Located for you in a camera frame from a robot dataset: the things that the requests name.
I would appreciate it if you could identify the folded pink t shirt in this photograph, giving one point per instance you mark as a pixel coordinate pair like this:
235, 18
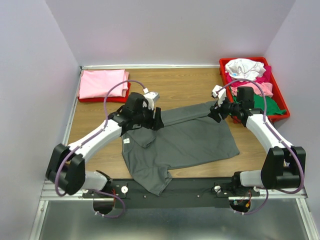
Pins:
97, 83

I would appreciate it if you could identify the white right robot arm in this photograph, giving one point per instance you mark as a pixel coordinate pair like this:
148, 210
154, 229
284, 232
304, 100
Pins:
283, 167

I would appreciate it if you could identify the folded red t shirt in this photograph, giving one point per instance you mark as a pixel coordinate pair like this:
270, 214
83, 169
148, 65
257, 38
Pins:
115, 99

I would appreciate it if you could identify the white t shirt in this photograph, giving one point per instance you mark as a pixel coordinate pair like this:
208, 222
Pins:
245, 69

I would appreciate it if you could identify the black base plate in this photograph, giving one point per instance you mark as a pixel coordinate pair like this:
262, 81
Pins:
181, 193

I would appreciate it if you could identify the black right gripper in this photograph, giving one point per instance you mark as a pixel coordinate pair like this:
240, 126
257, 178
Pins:
213, 114

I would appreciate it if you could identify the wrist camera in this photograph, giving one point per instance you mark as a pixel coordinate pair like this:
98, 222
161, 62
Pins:
219, 93
150, 100

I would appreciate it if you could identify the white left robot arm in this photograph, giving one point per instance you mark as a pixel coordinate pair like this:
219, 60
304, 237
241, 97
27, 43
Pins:
67, 166

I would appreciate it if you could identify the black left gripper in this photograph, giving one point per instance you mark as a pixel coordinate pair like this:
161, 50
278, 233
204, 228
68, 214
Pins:
157, 124

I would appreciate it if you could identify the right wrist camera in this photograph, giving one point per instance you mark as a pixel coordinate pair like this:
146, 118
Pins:
219, 93

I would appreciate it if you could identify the green t shirt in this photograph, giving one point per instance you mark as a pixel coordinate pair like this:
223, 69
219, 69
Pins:
272, 106

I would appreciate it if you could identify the grey t shirt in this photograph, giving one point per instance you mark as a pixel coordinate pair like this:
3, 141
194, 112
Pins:
189, 138

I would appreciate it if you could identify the magenta t shirt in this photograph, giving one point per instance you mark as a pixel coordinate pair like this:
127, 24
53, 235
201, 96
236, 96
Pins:
265, 78

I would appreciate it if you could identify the red plastic bin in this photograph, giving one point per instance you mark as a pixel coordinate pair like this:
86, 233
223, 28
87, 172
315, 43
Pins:
277, 95

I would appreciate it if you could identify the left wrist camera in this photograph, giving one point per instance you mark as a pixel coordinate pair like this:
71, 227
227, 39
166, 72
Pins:
150, 100

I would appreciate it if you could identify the light pink t shirt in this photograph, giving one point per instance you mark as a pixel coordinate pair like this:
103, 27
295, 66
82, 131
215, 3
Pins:
266, 87

